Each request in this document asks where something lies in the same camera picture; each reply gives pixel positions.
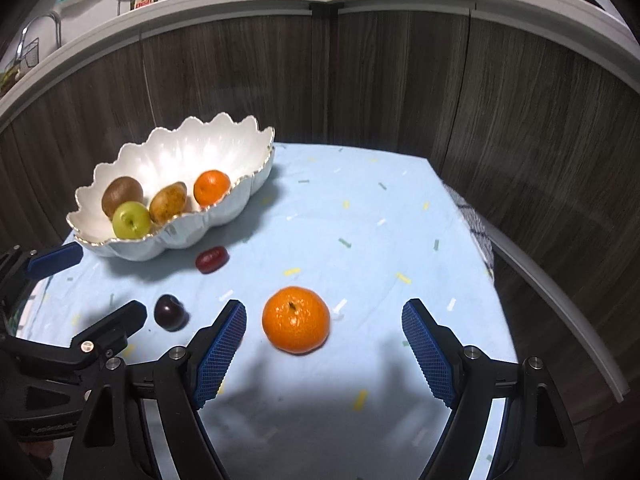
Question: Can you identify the light blue tablecloth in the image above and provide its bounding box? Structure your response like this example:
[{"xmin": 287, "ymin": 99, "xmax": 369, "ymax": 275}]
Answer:
[{"xmin": 15, "ymin": 142, "xmax": 518, "ymax": 480}]

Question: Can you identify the grey wood cabinet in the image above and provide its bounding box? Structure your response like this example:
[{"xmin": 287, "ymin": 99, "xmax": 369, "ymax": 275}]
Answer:
[{"xmin": 0, "ymin": 7, "xmax": 640, "ymax": 431}]

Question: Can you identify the black wire basket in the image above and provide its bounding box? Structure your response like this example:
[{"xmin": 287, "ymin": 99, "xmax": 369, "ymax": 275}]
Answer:
[{"xmin": 2, "ymin": 40, "xmax": 41, "ymax": 81}]

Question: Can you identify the black white checked cloth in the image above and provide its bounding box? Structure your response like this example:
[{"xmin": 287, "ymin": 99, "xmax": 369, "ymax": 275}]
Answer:
[{"xmin": 442, "ymin": 182, "xmax": 497, "ymax": 281}]

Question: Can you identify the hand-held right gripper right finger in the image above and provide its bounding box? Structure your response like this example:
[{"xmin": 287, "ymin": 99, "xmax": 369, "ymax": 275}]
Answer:
[{"xmin": 401, "ymin": 298, "xmax": 583, "ymax": 480}]

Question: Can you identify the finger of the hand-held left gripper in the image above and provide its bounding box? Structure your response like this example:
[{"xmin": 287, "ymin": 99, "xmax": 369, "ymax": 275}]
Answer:
[
  {"xmin": 10, "ymin": 242, "xmax": 85, "ymax": 281},
  {"xmin": 70, "ymin": 300, "xmax": 148, "ymax": 361}
]

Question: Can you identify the dark plum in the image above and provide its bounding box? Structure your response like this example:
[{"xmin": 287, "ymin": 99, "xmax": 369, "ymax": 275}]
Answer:
[{"xmin": 153, "ymin": 294, "xmax": 190, "ymax": 332}]

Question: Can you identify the orange mandarin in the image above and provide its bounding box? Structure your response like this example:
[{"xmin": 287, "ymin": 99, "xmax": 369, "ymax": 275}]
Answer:
[
  {"xmin": 262, "ymin": 286, "xmax": 331, "ymax": 356},
  {"xmin": 193, "ymin": 170, "xmax": 232, "ymax": 207}
]

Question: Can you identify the white plastic strip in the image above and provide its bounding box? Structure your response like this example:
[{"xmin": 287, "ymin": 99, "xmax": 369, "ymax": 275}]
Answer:
[{"xmin": 480, "ymin": 220, "xmax": 628, "ymax": 403}]

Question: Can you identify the green apple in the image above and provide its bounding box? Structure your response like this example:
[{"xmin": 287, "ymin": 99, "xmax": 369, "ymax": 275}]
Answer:
[{"xmin": 112, "ymin": 201, "xmax": 153, "ymax": 240}]

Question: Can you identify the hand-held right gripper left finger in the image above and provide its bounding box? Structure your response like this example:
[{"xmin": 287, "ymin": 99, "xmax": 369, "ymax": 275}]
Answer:
[{"xmin": 62, "ymin": 299, "xmax": 248, "ymax": 480}]

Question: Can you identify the metal faucet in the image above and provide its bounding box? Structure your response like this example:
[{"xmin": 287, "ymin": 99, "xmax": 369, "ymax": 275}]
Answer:
[{"xmin": 17, "ymin": 10, "xmax": 63, "ymax": 68}]

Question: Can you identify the white scalloped bowl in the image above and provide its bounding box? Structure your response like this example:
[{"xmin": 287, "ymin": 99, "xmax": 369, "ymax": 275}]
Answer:
[{"xmin": 66, "ymin": 112, "xmax": 276, "ymax": 262}]

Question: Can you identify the brown kiwi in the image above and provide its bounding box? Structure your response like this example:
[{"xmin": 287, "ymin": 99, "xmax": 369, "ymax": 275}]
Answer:
[{"xmin": 101, "ymin": 176, "xmax": 144, "ymax": 220}]

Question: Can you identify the yellow-brown fruit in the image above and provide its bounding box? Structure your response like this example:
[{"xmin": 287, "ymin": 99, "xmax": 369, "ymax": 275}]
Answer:
[{"xmin": 149, "ymin": 181, "xmax": 190, "ymax": 226}]

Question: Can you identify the red jujube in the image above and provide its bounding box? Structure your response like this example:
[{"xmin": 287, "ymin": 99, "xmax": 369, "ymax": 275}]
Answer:
[{"xmin": 195, "ymin": 246, "xmax": 230, "ymax": 275}]

